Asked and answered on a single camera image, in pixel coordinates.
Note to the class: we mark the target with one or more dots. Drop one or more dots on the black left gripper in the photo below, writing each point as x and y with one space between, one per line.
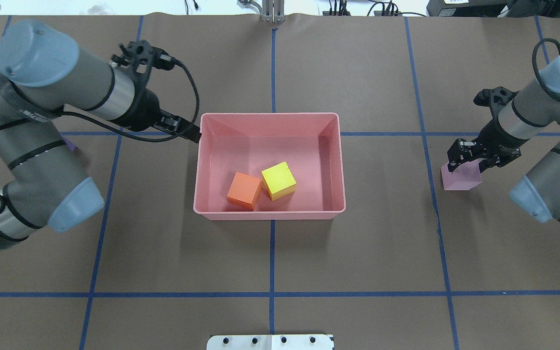
145 111

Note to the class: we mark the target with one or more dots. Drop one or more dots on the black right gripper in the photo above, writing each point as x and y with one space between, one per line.
490 134

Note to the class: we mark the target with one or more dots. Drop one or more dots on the pink cube block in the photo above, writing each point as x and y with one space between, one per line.
467 176

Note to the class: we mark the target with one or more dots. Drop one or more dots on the orange cube block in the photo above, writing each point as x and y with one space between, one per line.
245 191

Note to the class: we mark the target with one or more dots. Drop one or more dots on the yellow cube block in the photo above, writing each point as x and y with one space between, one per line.
279 181

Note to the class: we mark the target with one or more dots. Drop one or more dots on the purple cube block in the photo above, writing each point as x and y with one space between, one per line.
71 146

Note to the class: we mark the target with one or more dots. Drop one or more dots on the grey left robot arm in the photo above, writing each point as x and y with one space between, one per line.
44 75

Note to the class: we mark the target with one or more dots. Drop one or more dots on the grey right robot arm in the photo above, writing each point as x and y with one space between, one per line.
517 118

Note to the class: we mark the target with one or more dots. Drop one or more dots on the pink plastic bin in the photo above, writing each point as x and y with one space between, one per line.
249 143

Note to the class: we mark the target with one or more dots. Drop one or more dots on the black equipment on back bench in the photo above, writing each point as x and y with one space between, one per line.
493 8

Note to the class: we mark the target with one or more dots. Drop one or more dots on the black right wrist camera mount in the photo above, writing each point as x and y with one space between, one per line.
495 99

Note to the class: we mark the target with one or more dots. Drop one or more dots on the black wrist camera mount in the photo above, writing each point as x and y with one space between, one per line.
495 99
138 59

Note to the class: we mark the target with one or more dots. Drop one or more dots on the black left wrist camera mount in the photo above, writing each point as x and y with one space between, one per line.
138 59

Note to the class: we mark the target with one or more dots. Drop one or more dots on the metal frame post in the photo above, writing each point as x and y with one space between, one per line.
272 11

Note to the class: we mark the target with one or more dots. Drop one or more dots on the white metal camera stand base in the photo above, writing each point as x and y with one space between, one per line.
271 342

